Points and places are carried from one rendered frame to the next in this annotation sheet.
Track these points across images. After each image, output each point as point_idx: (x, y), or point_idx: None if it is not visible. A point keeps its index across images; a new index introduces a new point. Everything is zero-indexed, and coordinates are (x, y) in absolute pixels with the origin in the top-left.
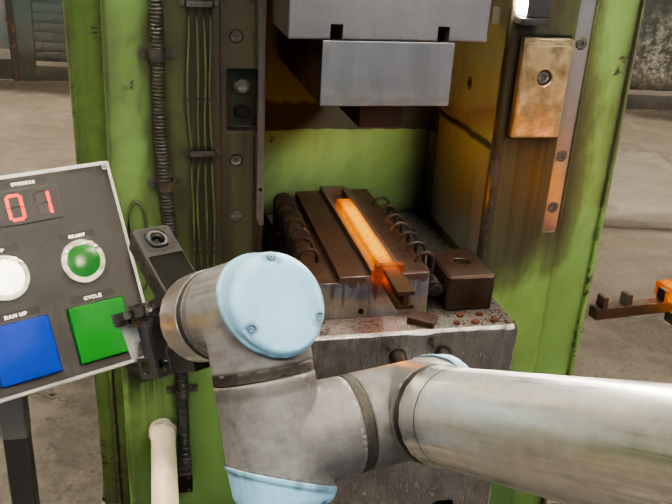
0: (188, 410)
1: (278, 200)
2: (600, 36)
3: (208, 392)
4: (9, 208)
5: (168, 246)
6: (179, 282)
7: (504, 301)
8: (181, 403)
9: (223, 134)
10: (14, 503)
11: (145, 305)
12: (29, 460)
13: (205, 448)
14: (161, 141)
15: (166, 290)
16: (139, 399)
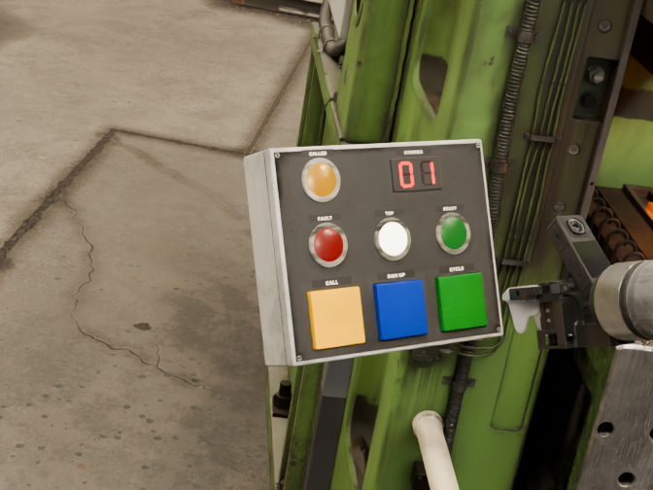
0: (461, 406)
1: None
2: None
3: (484, 391)
4: (401, 174)
5: (585, 234)
6: (616, 268)
7: None
8: (457, 397)
9: (567, 122)
10: (314, 462)
11: (563, 284)
12: (340, 421)
13: (464, 452)
14: (508, 122)
15: (589, 273)
16: (412, 385)
